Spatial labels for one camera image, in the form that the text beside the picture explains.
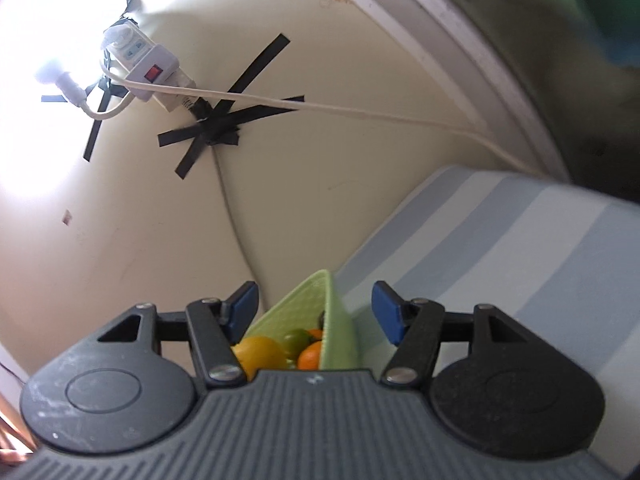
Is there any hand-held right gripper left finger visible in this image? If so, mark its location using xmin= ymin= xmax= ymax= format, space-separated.
xmin=96 ymin=281 xmax=249 ymax=388

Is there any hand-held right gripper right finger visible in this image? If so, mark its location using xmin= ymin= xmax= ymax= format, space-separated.
xmin=371 ymin=281 xmax=546 ymax=388

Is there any yellow lemon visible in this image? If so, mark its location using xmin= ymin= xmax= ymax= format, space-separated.
xmin=232 ymin=336 xmax=290 ymax=381

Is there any large green tomato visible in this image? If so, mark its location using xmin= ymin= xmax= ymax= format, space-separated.
xmin=281 ymin=328 xmax=311 ymax=360

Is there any light green plastic basket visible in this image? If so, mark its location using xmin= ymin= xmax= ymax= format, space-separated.
xmin=242 ymin=269 xmax=362 ymax=372

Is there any large orange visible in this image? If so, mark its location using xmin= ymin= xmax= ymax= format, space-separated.
xmin=297 ymin=341 xmax=325 ymax=372

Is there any striped blue white bedsheet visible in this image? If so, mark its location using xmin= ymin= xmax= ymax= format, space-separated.
xmin=334 ymin=166 xmax=640 ymax=480

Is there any black tape cross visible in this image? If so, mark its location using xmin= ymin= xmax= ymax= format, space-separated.
xmin=157 ymin=33 xmax=306 ymax=180

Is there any white power strip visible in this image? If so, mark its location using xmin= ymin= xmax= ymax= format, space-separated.
xmin=102 ymin=24 xmax=197 ymax=112

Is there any lit light bulb with socket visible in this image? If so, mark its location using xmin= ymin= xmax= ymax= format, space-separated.
xmin=34 ymin=59 xmax=90 ymax=109

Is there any frosted patterned window glass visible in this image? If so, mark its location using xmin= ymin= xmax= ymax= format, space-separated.
xmin=405 ymin=0 xmax=640 ymax=206

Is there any beige cable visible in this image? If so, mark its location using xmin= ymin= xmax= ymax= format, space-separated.
xmin=212 ymin=145 xmax=257 ymax=283

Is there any long white cable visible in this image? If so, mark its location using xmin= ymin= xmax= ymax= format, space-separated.
xmin=100 ymin=60 xmax=551 ymax=177

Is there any short white lamp cable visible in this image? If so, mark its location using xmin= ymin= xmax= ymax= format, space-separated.
xmin=81 ymin=91 xmax=135 ymax=121

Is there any white window frame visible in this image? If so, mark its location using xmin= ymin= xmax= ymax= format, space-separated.
xmin=295 ymin=0 xmax=572 ymax=183

